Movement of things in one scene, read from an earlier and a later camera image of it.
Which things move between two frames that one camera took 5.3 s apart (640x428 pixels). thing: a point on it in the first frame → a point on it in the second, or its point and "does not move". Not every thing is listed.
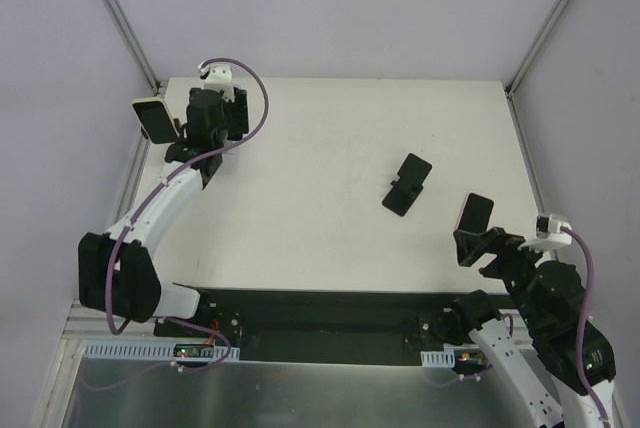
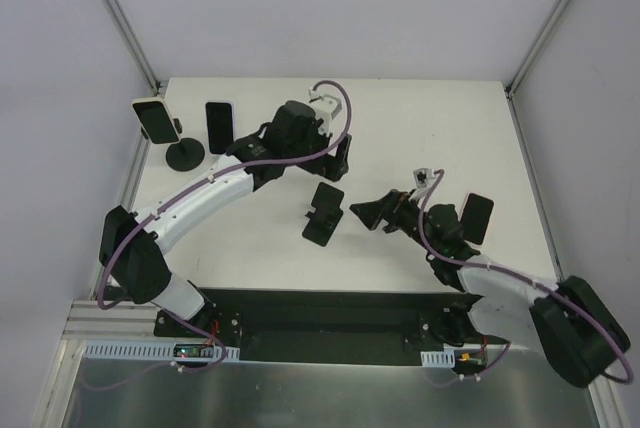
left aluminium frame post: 117,11 does not move
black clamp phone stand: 179,149 does not move
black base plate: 319,325 does not move
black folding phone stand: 404,191 → 326,216
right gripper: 493,242 → 395,210
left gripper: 239,111 → 329,163
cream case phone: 155,119 does not move
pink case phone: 476,214 does not move
